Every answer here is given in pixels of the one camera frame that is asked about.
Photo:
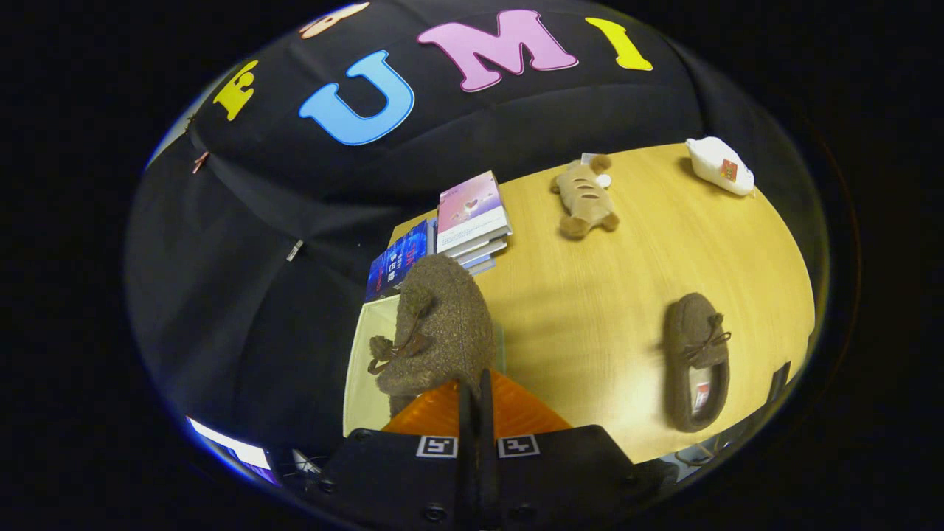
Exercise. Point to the copper clip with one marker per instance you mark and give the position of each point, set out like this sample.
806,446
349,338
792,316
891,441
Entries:
200,161

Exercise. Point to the tan striped plush toy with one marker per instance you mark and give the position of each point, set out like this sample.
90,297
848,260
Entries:
582,195

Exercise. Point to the blue cover book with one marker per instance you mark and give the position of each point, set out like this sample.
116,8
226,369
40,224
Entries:
394,262

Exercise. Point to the computer monitor screen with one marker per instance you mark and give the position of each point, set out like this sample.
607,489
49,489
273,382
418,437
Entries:
232,446

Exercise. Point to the pink cover book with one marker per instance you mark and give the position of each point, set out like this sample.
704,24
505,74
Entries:
470,210

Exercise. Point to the black backdrop cloth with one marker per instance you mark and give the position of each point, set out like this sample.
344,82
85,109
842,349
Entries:
258,332

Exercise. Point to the white book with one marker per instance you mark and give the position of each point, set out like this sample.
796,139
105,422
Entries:
483,247

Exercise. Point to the light blue book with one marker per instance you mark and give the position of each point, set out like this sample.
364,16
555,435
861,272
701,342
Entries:
483,265

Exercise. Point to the brown fuzzy slipper shoe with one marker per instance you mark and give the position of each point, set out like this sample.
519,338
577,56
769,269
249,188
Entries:
689,324
450,317

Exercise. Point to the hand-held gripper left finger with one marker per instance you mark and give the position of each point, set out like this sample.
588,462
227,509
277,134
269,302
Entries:
398,476

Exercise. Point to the white wipes packet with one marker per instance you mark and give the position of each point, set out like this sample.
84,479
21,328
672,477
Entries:
715,166

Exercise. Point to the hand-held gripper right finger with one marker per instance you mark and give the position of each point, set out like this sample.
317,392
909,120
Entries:
568,472

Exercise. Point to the beige fabric storage box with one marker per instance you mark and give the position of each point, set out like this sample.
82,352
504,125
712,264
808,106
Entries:
361,402

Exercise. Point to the white clip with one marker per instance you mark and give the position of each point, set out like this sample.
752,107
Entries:
294,251

